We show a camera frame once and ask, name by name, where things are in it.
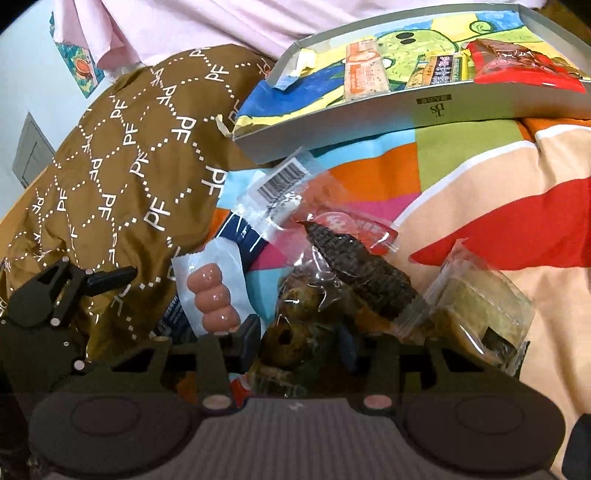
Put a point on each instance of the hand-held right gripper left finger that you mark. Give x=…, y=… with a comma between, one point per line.
x=249, y=334

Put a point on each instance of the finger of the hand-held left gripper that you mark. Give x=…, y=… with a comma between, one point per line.
x=55, y=355
x=111, y=277

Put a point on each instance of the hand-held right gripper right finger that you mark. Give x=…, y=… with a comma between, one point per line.
x=348, y=346

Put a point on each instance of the small red snack packet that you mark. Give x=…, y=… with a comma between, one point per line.
x=241, y=387

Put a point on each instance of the pink sausage packet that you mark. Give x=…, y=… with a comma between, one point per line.
x=212, y=295

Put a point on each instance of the dark dried fish packet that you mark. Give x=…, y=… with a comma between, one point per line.
x=364, y=272

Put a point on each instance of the dark blue snack packet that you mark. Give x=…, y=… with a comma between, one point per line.
x=249, y=240

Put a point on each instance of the clear bag of round snacks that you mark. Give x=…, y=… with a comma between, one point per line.
x=286, y=217

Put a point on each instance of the clear biscuit packet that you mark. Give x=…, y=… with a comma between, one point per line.
x=475, y=300

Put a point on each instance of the grey box with cartoon drawing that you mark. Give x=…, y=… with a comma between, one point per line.
x=415, y=124

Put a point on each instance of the orange and white cracker bar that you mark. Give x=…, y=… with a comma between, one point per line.
x=367, y=69

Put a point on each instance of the yellow and black snack bar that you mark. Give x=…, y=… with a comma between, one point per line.
x=438, y=69

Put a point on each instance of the brown patterned quilt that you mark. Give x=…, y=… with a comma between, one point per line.
x=115, y=184

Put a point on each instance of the colourful printed blanket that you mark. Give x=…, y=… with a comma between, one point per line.
x=461, y=184

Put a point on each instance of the pink bed sheet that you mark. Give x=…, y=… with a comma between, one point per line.
x=207, y=23

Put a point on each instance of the grey wall panel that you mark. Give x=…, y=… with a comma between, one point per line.
x=33, y=152

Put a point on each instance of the colourful wall poster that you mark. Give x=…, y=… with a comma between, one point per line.
x=81, y=64

